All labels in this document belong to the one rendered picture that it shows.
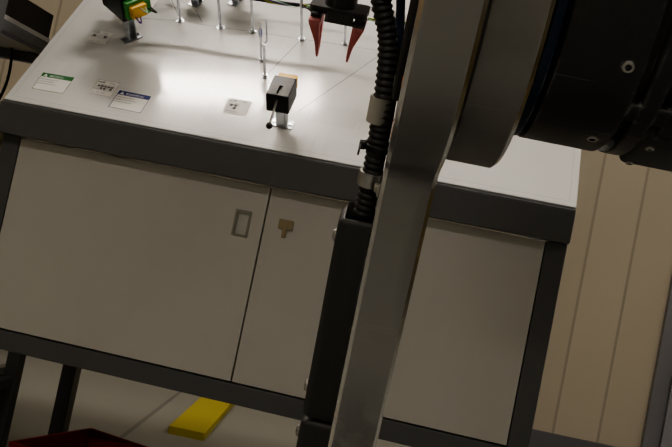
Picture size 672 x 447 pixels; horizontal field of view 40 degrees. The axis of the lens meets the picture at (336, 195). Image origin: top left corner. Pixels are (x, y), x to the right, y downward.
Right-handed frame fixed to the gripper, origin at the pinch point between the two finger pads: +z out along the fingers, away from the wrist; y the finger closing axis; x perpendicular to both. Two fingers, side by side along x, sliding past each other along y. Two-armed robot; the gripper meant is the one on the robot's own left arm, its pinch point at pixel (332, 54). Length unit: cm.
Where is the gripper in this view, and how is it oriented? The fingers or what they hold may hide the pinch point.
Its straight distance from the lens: 166.8
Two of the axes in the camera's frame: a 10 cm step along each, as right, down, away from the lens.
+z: -1.6, 8.8, 4.5
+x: -1.3, 4.3, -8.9
